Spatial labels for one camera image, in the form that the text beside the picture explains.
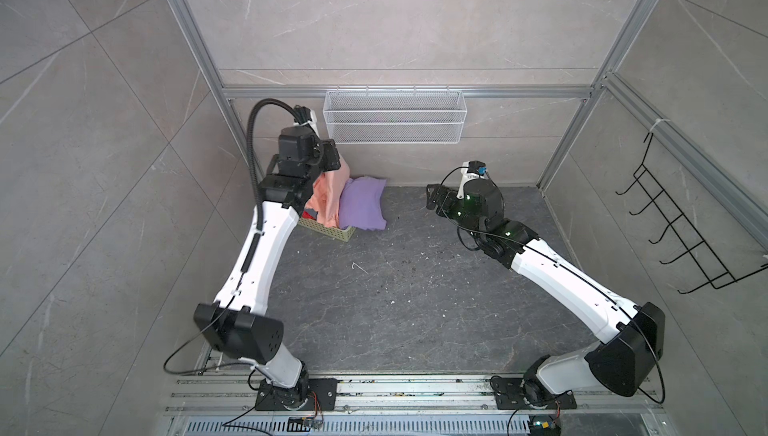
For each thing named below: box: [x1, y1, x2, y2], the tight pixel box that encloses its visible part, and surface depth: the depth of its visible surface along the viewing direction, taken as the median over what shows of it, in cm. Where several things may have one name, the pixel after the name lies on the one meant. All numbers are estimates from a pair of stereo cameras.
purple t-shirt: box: [339, 176, 387, 231], surface depth 104 cm
